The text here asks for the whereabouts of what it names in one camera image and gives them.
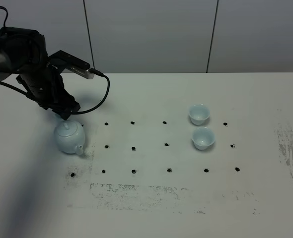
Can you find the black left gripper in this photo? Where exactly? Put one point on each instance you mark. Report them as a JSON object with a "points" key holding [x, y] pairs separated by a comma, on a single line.
{"points": [[47, 89]]}

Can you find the pale blue porcelain teapot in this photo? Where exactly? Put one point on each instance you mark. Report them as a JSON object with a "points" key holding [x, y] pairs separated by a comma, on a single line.
{"points": [[69, 137]]}

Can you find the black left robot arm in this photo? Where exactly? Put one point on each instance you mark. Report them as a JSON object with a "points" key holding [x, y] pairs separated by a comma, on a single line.
{"points": [[23, 53]]}

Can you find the far blue porcelain teacup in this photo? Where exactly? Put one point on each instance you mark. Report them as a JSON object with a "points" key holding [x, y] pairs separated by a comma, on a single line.
{"points": [[198, 114]]}

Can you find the blue porcelain teacup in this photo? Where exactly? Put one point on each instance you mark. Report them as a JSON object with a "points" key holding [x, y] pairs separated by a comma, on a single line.
{"points": [[203, 138], [198, 114]]}

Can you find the near blue porcelain teacup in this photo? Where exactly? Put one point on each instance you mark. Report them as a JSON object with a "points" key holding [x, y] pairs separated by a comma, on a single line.
{"points": [[203, 138]]}

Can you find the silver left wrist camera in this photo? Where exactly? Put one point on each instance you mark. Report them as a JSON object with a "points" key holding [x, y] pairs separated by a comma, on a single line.
{"points": [[62, 60]]}

